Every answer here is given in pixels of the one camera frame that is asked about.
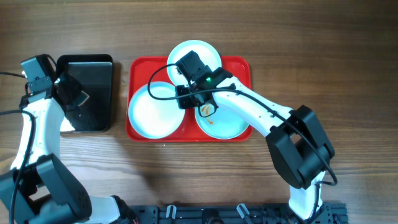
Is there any right black cable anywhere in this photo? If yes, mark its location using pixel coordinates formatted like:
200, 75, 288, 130
147, 63, 338, 218

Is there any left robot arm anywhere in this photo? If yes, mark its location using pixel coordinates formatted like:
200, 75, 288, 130
1, 54, 140, 223

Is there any black cable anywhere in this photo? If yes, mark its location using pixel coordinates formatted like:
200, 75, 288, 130
147, 63, 338, 218
0, 71, 37, 224

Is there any green brown sponge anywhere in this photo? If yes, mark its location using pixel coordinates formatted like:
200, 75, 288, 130
73, 91, 90, 107

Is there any white plate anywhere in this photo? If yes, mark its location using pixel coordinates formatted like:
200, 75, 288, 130
127, 82, 185, 139
195, 104, 249, 140
167, 40, 222, 86

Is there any black metal tray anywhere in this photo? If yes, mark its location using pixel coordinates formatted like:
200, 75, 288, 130
57, 54, 114, 133

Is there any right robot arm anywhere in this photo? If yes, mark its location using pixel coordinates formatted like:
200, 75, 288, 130
175, 51, 337, 222

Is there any left black cable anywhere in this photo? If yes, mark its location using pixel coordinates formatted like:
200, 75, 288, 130
0, 71, 37, 224

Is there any red plastic tray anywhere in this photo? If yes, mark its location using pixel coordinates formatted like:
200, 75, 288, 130
126, 56, 251, 142

